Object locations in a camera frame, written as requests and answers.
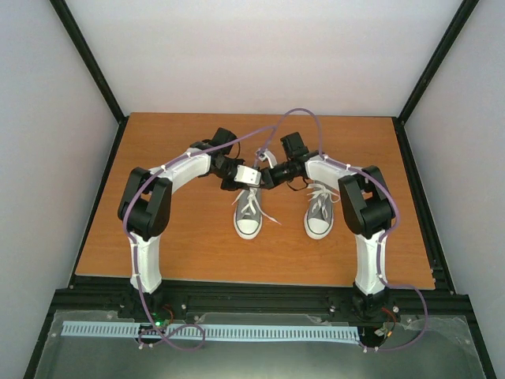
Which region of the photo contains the black right frame post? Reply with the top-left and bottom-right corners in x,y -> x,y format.
396,0 -> 481,123

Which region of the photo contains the black frame post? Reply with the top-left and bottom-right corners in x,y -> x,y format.
49,0 -> 127,124
396,0 -> 481,123

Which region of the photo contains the white shoelace of sneaker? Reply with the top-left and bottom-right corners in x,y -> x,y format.
233,187 -> 281,225
307,182 -> 340,223

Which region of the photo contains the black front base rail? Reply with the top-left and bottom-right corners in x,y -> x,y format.
50,276 -> 476,325

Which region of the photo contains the black left frame post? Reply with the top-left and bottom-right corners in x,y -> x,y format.
49,0 -> 127,124

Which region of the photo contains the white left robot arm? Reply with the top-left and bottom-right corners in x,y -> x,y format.
118,128 -> 245,318

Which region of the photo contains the grey sneaker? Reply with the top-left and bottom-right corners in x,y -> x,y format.
304,182 -> 340,240
233,187 -> 263,240

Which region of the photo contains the clear plastic front sheet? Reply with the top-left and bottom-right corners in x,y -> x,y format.
28,311 -> 485,378

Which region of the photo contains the light blue cable duct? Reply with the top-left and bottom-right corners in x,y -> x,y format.
61,321 -> 359,344

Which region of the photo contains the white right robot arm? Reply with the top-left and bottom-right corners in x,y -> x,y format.
257,133 -> 398,296

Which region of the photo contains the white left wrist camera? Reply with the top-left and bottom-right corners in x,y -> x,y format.
234,165 -> 261,187

